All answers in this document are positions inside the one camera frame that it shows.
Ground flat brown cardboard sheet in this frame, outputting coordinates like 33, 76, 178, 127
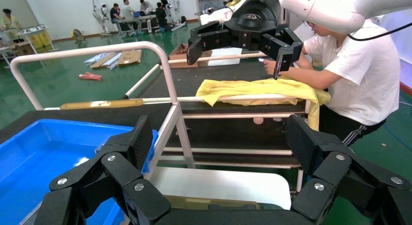
117, 50, 142, 67

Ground brown cardboard strip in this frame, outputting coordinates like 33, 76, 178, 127
90, 52, 120, 69

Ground yellow plastic bin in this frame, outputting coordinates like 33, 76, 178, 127
29, 32, 52, 50

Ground person in white T-shirt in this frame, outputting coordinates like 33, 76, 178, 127
264, 19, 401, 147

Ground white humanoid background robot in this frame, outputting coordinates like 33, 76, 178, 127
91, 0, 112, 35

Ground yellow cloth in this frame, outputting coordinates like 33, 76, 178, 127
195, 77, 331, 131

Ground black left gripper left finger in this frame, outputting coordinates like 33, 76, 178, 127
34, 115, 171, 225

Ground pale metal tube rack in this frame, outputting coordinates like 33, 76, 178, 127
9, 41, 313, 193

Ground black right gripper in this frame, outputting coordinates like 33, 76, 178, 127
187, 0, 304, 80

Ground person in black clothes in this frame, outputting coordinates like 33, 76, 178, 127
155, 2, 169, 33

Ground seated person in dark shirt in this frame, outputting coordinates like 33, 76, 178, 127
109, 3, 125, 25

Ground standing person in yellow coat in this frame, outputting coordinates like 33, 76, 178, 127
0, 8, 22, 41

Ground open brown cardboard box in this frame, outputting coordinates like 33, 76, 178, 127
168, 43, 213, 69

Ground yellow tube sleeve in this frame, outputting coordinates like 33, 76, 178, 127
59, 99, 144, 110

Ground seated person in grey shirt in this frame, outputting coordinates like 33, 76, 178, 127
120, 0, 144, 35

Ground large blue plastic bin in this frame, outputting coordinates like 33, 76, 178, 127
0, 119, 158, 225

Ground red flat item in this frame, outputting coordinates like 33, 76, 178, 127
78, 72, 103, 82

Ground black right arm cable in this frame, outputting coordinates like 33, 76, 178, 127
347, 22, 412, 42

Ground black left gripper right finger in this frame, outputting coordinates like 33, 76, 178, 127
286, 114, 412, 225

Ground small floor fan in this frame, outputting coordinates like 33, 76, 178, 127
71, 29, 86, 44

